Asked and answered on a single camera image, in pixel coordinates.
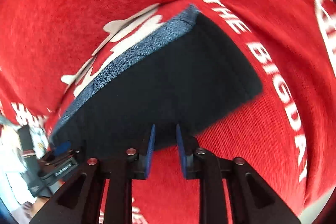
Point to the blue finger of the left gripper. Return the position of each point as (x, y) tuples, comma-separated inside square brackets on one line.
[(62, 148)]

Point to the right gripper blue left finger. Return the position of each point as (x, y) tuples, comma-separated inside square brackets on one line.
[(150, 150)]

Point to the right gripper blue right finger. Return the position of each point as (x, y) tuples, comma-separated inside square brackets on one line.
[(181, 142)]

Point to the black pants with blue trim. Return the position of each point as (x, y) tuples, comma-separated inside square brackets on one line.
[(187, 73)]

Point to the person's left hand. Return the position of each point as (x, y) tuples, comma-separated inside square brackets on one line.
[(30, 209)]

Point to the red wedding pillow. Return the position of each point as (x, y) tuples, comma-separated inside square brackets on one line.
[(92, 16)]

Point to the red wedding bed blanket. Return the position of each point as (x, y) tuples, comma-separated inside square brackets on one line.
[(287, 132)]

